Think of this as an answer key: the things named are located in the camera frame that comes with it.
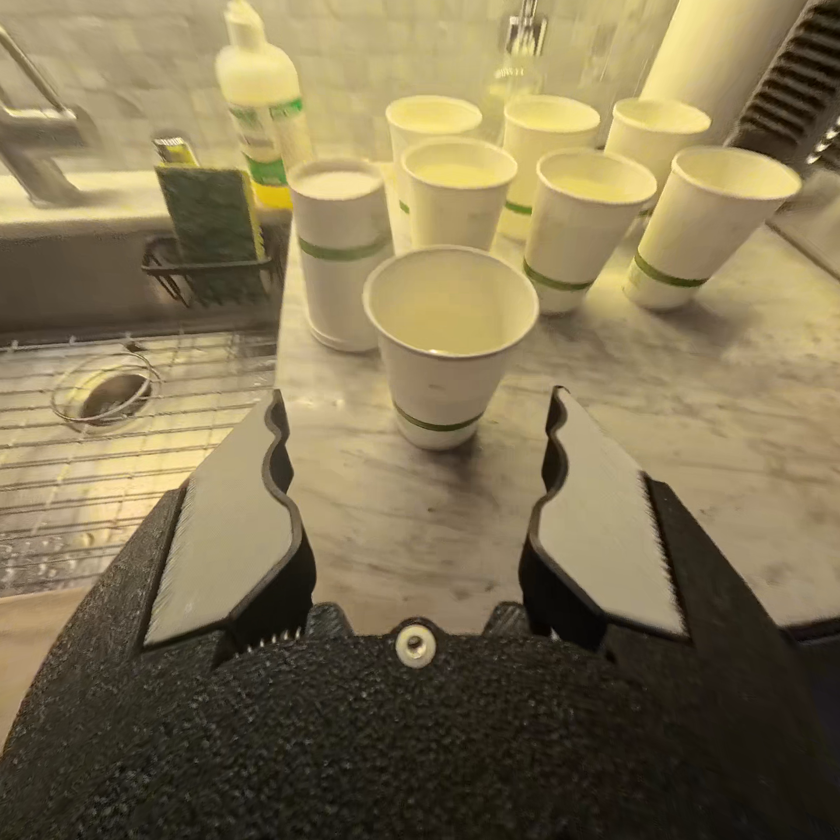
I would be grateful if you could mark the tall stacked paper cups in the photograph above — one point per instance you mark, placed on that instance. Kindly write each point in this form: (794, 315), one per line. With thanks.
(338, 289)

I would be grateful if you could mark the glass soap dispenser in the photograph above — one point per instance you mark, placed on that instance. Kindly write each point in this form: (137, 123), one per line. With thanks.
(522, 65)

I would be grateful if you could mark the single white paper cup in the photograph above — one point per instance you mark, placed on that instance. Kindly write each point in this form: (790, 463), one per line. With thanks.
(446, 387)

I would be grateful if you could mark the steel appliance with vents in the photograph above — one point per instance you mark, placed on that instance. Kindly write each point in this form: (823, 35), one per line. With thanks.
(787, 85)

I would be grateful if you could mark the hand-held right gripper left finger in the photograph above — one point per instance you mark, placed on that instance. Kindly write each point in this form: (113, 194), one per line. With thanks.
(229, 531)

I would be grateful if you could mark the green yellow sponge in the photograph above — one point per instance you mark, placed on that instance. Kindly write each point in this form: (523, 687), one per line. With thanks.
(207, 216)

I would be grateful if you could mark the paper towel roll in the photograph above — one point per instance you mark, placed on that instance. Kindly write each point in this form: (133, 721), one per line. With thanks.
(715, 59)

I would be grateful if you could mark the yellow dish brush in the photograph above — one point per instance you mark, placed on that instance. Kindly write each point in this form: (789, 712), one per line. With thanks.
(174, 151)

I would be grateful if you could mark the group of white paper cups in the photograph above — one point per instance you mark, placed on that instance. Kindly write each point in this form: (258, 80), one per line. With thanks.
(577, 236)

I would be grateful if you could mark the marble desk countertop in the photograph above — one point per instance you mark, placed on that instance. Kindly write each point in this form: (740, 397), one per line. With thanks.
(656, 407)

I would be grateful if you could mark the steel faucet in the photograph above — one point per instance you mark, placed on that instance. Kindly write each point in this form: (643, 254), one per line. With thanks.
(39, 124)

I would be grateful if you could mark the dish soap bottle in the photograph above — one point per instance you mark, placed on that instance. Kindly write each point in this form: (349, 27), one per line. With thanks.
(262, 85)

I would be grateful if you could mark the sink drain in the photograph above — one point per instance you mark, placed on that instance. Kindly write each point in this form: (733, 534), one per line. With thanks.
(108, 394)

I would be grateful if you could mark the steel sink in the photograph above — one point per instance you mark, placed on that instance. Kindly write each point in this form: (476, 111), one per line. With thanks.
(72, 275)

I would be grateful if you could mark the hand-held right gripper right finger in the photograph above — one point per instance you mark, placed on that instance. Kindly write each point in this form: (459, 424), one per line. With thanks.
(597, 525)

